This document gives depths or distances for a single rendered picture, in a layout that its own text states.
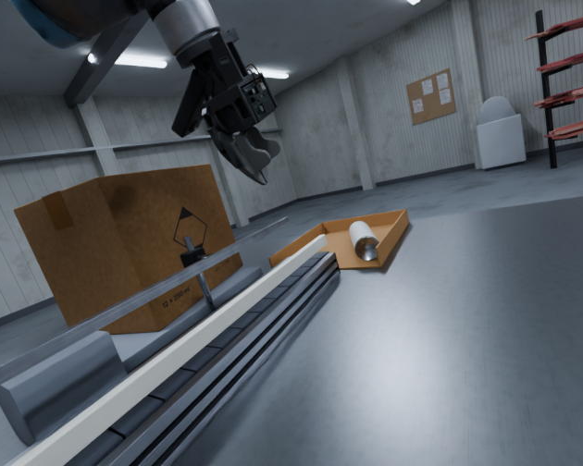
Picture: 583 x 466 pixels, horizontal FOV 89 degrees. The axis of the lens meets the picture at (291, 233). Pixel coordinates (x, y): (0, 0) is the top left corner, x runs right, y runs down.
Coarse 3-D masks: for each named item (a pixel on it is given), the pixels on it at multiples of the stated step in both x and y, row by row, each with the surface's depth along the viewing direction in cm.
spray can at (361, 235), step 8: (352, 224) 74; (360, 224) 70; (352, 232) 69; (360, 232) 63; (368, 232) 62; (352, 240) 66; (360, 240) 59; (368, 240) 60; (376, 240) 59; (360, 248) 60; (368, 248) 60; (360, 256) 60; (368, 256) 60; (376, 256) 60
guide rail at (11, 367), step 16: (272, 224) 57; (240, 240) 49; (256, 240) 52; (208, 256) 43; (224, 256) 45; (192, 272) 40; (144, 288) 35; (160, 288) 36; (128, 304) 33; (96, 320) 30; (112, 320) 31; (64, 336) 28; (80, 336) 29; (32, 352) 26; (48, 352) 26; (0, 368) 24; (16, 368) 25; (0, 384) 24
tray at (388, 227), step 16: (320, 224) 92; (336, 224) 91; (368, 224) 86; (384, 224) 83; (400, 224) 72; (304, 240) 83; (336, 240) 82; (384, 240) 60; (272, 256) 70; (288, 256) 76; (336, 256) 68; (352, 256) 65; (384, 256) 58
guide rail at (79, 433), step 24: (312, 240) 55; (288, 264) 46; (264, 288) 41; (240, 312) 36; (192, 336) 30; (216, 336) 33; (168, 360) 28; (120, 384) 25; (144, 384) 26; (96, 408) 23; (120, 408) 24; (72, 432) 21; (96, 432) 23; (24, 456) 20; (48, 456) 20; (72, 456) 21
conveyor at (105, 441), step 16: (320, 256) 56; (304, 272) 50; (288, 288) 45; (256, 304) 42; (240, 320) 39; (224, 336) 36; (208, 352) 33; (192, 368) 31; (160, 384) 30; (176, 384) 29; (144, 400) 28; (160, 400) 27; (128, 416) 26; (144, 416) 26; (112, 432) 25; (128, 432) 24; (96, 448) 24; (112, 448) 23; (80, 464) 22; (96, 464) 22
